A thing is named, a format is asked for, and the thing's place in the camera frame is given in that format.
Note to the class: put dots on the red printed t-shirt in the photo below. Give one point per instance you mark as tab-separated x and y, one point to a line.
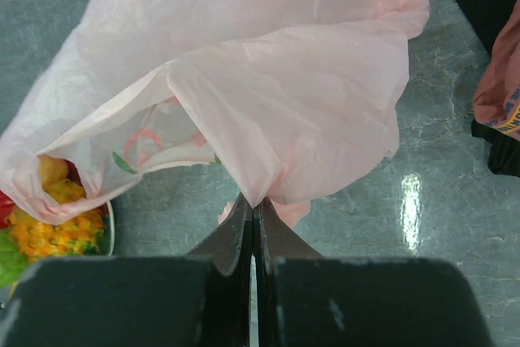
496	101

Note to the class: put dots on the green apple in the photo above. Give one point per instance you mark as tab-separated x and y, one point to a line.
14	257

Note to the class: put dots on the pineapple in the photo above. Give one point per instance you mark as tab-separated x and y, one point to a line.
80	235

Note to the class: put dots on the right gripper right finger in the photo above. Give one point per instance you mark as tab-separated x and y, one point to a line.
306	299

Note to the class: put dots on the pink plastic bag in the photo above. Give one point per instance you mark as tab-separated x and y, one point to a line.
296	98

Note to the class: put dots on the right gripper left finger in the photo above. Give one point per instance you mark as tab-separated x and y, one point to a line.
199	299

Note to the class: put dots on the white fruit plate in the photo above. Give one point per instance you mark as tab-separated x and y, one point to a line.
107	248

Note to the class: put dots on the red apple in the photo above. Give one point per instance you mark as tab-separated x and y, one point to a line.
6	208

